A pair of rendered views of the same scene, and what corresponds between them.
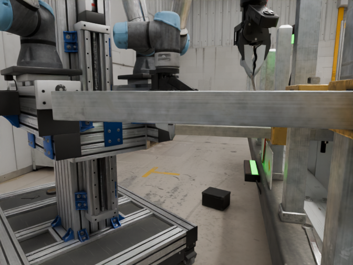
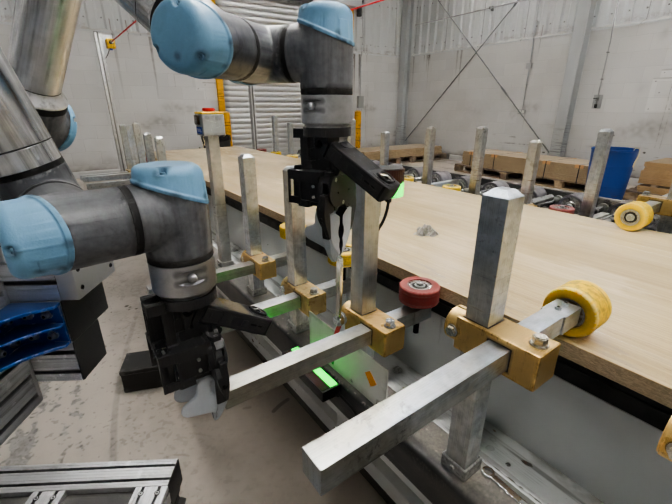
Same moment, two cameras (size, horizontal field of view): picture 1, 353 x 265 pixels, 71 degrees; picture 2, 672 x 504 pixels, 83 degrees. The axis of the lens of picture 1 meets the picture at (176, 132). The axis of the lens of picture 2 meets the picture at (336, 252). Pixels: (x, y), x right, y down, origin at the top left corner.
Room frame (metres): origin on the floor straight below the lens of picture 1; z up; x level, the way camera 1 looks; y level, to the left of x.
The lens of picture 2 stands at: (0.34, 0.23, 1.24)
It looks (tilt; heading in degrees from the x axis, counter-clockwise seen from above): 21 degrees down; 310
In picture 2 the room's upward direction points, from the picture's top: straight up
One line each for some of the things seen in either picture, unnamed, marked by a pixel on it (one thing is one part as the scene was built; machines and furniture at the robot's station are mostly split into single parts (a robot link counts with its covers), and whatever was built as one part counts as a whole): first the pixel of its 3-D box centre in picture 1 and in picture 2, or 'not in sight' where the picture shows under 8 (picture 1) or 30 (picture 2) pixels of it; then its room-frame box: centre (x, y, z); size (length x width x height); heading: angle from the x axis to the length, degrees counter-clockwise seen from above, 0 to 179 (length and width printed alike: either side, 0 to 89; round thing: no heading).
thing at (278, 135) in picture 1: (279, 131); (371, 324); (0.70, -0.30, 0.85); 0.14 x 0.06 x 0.05; 166
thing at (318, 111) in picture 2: not in sight; (325, 112); (0.74, -0.21, 1.23); 0.08 x 0.08 x 0.05
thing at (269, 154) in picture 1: (266, 159); (343, 357); (0.76, -0.28, 0.75); 0.26 x 0.01 x 0.10; 166
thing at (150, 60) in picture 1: (147, 65); not in sight; (1.29, 0.14, 1.09); 0.15 x 0.15 x 0.10
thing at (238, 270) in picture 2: not in sight; (232, 272); (1.19, -0.32, 0.80); 0.44 x 0.03 x 0.04; 76
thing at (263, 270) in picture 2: not in sight; (258, 263); (1.19, -0.41, 0.81); 0.14 x 0.06 x 0.05; 166
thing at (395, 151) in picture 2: not in sight; (394, 151); (5.25, -7.74, 0.23); 2.41 x 0.77 x 0.17; 75
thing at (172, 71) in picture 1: (165, 89); (186, 332); (0.76, 0.03, 0.97); 0.09 x 0.08 x 0.12; 76
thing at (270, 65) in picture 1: (268, 113); (296, 266); (0.97, -0.36, 0.87); 0.04 x 0.04 x 0.48; 76
